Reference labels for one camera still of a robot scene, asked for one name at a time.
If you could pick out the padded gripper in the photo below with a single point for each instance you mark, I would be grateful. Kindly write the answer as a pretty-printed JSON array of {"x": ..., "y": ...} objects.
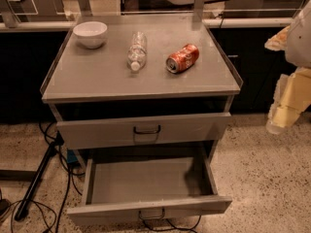
[{"x": 299, "y": 40}]

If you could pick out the grey drawer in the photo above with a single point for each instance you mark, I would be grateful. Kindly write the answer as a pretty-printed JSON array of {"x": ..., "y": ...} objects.
[
  {"x": 145, "y": 130},
  {"x": 148, "y": 182}
]

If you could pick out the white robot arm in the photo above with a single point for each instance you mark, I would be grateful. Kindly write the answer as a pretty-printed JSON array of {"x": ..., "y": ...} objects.
[{"x": 295, "y": 39}]

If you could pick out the grey drawer cabinet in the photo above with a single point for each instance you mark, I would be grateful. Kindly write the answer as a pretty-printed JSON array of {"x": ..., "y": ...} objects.
[{"x": 98, "y": 84}]

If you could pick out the grey top drawer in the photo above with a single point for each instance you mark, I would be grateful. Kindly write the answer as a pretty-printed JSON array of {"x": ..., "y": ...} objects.
[{"x": 145, "y": 130}]

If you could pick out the orange soda can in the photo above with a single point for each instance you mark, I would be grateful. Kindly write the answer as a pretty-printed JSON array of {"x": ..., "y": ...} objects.
[{"x": 181, "y": 60}]

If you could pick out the clear acrylic barrier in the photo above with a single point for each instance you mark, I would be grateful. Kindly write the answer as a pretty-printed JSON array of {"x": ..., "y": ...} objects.
[{"x": 214, "y": 13}]

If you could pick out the clear plastic water bottle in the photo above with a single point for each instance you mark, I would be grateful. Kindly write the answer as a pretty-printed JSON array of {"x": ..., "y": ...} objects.
[{"x": 137, "y": 53}]

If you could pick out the white ceramic bowl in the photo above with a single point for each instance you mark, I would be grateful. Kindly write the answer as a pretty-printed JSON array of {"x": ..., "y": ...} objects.
[{"x": 91, "y": 34}]

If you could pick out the blue box behind cabinet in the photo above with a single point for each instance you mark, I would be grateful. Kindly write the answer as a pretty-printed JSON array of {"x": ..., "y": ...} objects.
[{"x": 71, "y": 157}]

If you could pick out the black pole on floor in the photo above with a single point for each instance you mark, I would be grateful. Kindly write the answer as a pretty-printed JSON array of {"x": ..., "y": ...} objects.
[{"x": 50, "y": 152}]

